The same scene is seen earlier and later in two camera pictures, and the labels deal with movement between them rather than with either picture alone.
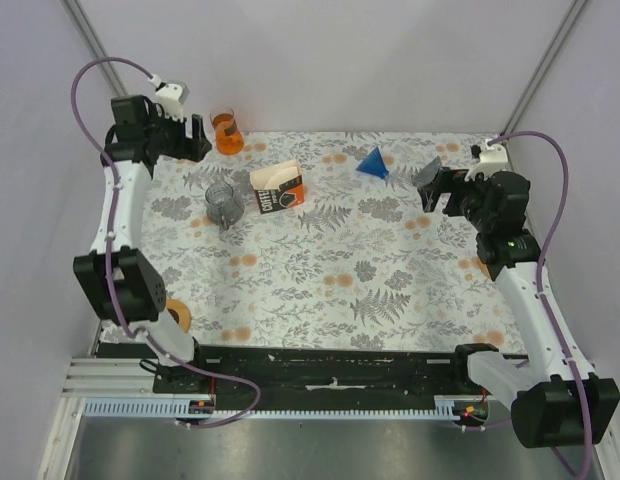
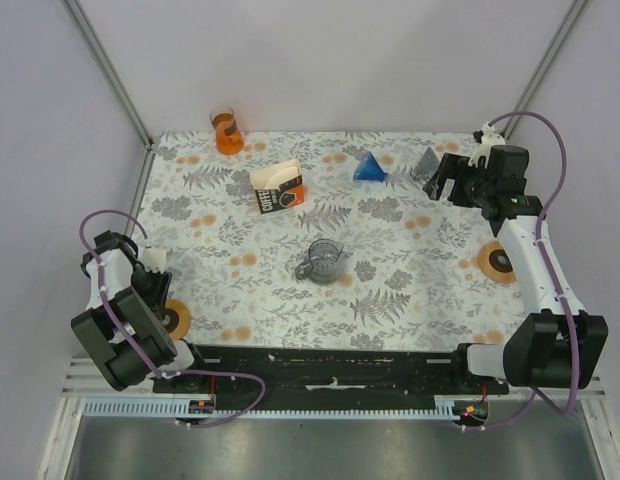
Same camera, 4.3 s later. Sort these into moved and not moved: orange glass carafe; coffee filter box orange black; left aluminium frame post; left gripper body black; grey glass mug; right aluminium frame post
Moved: grey glass mug; left gripper body black
Not moved: right aluminium frame post; left aluminium frame post; coffee filter box orange black; orange glass carafe
